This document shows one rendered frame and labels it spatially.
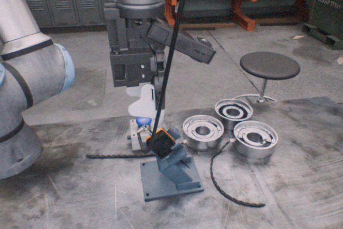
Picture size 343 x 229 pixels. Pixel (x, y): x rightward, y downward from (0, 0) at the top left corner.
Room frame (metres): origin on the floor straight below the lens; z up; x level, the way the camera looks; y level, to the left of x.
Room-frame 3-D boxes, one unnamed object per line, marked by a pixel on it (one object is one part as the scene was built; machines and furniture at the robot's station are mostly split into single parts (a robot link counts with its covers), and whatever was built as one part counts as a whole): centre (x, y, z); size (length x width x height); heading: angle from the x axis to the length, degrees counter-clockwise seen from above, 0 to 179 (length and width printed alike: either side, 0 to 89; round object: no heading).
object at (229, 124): (0.60, -0.18, 0.82); 0.10 x 0.10 x 0.04
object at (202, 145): (0.52, -0.08, 0.82); 0.10 x 0.10 x 0.04
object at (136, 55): (0.38, 0.05, 1.12); 0.09 x 0.08 x 0.12; 101
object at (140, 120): (0.52, 0.07, 0.85); 0.04 x 0.04 x 0.05
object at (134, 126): (0.52, 0.07, 0.82); 0.08 x 0.07 x 0.05; 99
